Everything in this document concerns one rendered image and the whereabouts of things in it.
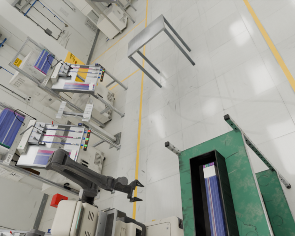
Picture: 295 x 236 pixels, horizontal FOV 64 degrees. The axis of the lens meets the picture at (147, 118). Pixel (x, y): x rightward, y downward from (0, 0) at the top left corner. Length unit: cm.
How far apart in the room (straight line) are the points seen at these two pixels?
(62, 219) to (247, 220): 102
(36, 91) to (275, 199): 376
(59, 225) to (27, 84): 312
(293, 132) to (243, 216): 137
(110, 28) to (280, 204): 647
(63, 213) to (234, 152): 107
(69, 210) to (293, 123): 203
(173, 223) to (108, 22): 604
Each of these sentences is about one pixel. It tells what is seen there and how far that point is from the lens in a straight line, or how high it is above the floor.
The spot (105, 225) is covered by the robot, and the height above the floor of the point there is 104.
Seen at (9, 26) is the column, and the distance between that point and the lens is 628.
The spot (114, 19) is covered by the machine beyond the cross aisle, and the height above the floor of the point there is 42.
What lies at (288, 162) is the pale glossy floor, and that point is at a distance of 241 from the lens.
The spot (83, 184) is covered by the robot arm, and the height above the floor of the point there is 133.
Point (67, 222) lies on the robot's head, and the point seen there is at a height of 134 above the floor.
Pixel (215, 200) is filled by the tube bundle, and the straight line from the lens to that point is 135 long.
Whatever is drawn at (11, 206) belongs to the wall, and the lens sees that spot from 494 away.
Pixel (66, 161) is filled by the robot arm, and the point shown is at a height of 156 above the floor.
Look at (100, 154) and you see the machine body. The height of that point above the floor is 13.
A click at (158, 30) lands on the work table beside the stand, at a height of 80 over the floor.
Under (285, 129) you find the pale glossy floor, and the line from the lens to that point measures 256.
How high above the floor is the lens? 213
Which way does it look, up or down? 34 degrees down
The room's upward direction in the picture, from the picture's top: 52 degrees counter-clockwise
